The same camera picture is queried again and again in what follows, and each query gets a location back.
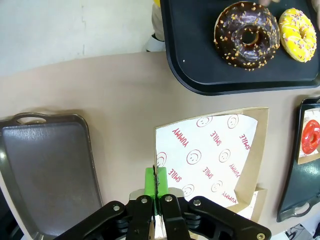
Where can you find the yellow donut with sprinkles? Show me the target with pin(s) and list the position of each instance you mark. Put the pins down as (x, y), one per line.
(290, 32)

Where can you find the green-black left gripper left finger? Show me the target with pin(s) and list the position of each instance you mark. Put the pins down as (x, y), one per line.
(150, 182)

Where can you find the red glazed donut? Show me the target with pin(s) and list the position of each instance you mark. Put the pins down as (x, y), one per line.
(306, 140)

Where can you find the white smiley printed paper liner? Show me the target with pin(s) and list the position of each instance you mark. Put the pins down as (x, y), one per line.
(253, 205)
(205, 155)
(308, 115)

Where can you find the green-black left gripper right finger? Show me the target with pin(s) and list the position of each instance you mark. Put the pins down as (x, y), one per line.
(162, 182)

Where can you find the black serving tray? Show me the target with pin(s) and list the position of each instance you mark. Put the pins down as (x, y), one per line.
(195, 50)
(50, 175)

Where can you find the person in yellow hoodie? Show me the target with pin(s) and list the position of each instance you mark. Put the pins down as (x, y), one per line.
(158, 22)

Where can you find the person's right hand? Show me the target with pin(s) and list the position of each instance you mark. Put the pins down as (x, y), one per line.
(268, 2)

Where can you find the chocolate donut with nut bits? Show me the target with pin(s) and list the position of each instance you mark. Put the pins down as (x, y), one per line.
(225, 45)

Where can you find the brown cardboard food box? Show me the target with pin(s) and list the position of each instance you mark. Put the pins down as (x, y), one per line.
(262, 197)
(260, 140)
(303, 161)

